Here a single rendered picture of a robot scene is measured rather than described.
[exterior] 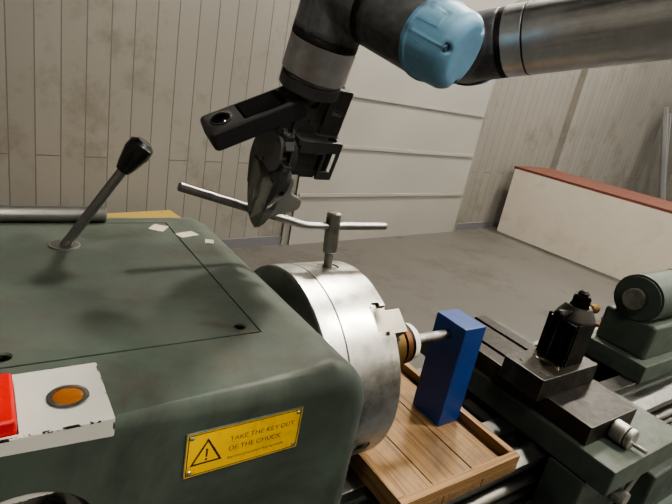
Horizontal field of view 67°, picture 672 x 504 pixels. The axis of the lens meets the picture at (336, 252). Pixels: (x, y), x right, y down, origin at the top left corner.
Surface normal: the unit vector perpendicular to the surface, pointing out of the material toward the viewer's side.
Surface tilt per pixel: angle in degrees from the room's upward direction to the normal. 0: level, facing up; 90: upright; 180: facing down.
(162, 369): 0
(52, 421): 0
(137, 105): 90
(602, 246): 90
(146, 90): 90
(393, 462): 0
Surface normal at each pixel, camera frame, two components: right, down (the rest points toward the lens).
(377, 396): 0.56, 0.18
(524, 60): -0.36, 0.83
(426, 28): -0.43, 0.03
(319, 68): 0.01, 0.59
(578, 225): -0.77, 0.07
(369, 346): 0.53, -0.29
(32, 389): 0.18, -0.93
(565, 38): -0.51, 0.51
